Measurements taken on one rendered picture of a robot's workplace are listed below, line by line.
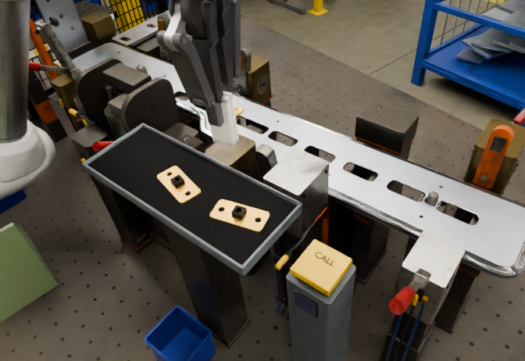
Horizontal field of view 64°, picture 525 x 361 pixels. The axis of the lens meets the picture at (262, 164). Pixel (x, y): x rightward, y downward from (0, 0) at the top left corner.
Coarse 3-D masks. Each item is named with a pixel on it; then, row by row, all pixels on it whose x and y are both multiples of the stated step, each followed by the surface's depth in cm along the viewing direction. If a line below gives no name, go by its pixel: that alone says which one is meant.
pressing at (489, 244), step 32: (128, 64) 134; (160, 64) 132; (288, 128) 103; (320, 128) 102; (352, 160) 92; (384, 160) 92; (352, 192) 86; (384, 192) 85; (448, 192) 83; (480, 192) 83; (384, 224) 80; (416, 224) 78; (448, 224) 78; (480, 224) 77; (512, 224) 77; (480, 256) 72; (512, 256) 72
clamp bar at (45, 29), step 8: (40, 24) 108; (48, 24) 109; (56, 24) 111; (40, 32) 109; (48, 32) 109; (48, 40) 111; (56, 40) 112; (56, 48) 113; (64, 48) 114; (56, 56) 116; (64, 56) 115; (64, 64) 117; (72, 64) 118
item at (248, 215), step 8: (224, 200) 64; (216, 208) 63; (224, 208) 63; (232, 208) 63; (240, 208) 62; (248, 208) 63; (216, 216) 62; (224, 216) 62; (232, 216) 62; (240, 216) 61; (248, 216) 62; (256, 216) 61; (264, 216) 61; (232, 224) 61; (240, 224) 61; (248, 224) 60; (256, 224) 60; (264, 224) 60
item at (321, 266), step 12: (312, 252) 56; (324, 252) 56; (336, 252) 56; (300, 264) 55; (312, 264) 55; (324, 264) 55; (336, 264) 55; (348, 264) 55; (300, 276) 54; (312, 276) 54; (324, 276) 54; (336, 276) 54; (324, 288) 52
